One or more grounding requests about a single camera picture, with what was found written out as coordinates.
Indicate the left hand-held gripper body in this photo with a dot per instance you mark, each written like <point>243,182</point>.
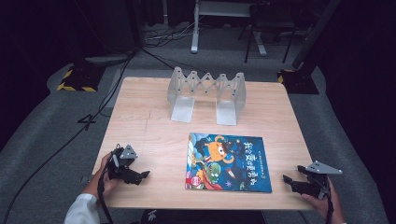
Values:
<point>124,169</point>

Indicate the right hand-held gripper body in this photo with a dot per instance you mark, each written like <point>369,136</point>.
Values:
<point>317,183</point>

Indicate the blue picture book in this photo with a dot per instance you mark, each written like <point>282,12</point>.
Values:
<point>227,161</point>

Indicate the white extendable bookend rack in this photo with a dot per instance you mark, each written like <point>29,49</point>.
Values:
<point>230,96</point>

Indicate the person's right hand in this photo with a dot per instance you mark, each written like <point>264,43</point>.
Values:
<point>320,205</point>

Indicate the person's left hand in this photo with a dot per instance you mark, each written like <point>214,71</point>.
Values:
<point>106,183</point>

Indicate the black stand base yellow stripes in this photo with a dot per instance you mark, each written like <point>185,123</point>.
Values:
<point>81,79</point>
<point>299,82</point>

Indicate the grey flat stand foot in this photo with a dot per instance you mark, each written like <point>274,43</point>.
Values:
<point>107,59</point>

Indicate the slanted dark metal pole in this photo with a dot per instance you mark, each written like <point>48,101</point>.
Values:
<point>314,34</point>

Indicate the black metal chair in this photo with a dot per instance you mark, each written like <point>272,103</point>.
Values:
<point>271,21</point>

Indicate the white desk frame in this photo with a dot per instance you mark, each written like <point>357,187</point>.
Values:
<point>195,34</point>

